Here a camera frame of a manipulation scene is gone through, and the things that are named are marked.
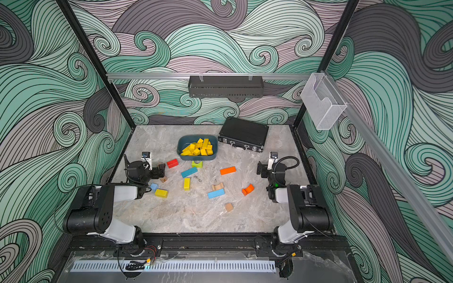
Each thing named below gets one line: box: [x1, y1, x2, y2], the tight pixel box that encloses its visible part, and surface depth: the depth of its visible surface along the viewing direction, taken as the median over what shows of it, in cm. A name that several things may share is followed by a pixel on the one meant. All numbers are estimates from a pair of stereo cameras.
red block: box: [166, 158, 179, 169], surface depth 101 cm
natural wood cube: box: [225, 202, 234, 212], surface depth 85 cm
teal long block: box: [181, 166, 198, 179], surface depth 99 cm
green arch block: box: [191, 160, 204, 169], surface depth 100 cm
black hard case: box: [218, 117, 269, 153], surface depth 112 cm
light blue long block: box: [207, 188, 225, 199], surface depth 91 cm
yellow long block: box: [205, 140, 214, 156], surface depth 105 cm
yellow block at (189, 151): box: [179, 147, 197, 156], surface depth 106 cm
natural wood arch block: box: [211, 182, 225, 192], surface depth 92 cm
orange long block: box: [220, 166, 237, 176], surface depth 100 cm
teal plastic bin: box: [176, 134, 219, 161], surface depth 106 cm
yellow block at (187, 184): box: [183, 178, 191, 192], surface depth 92 cm
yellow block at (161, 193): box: [154, 188, 169, 199], surface depth 89 cm
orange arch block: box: [241, 183, 255, 196], surface depth 91 cm
